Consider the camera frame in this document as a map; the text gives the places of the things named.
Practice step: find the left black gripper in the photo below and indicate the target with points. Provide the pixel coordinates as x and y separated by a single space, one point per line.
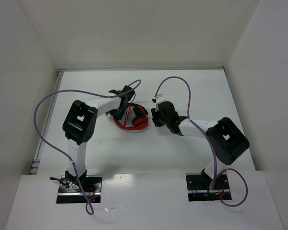
117 112

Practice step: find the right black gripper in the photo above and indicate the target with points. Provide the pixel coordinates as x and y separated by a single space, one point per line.
155 114

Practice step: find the red black headphones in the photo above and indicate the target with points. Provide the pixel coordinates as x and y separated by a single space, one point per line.
139 122

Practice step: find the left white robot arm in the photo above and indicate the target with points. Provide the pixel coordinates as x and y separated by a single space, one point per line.
79 126

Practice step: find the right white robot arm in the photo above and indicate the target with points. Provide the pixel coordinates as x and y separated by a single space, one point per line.
227 141

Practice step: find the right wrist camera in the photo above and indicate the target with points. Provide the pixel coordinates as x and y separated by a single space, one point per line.
158 99

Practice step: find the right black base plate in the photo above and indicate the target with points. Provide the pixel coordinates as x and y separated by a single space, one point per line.
199 191

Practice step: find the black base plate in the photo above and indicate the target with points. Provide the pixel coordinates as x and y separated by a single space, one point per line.
69 193
199 191

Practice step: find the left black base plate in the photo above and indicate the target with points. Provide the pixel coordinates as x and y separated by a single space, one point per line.
69 193

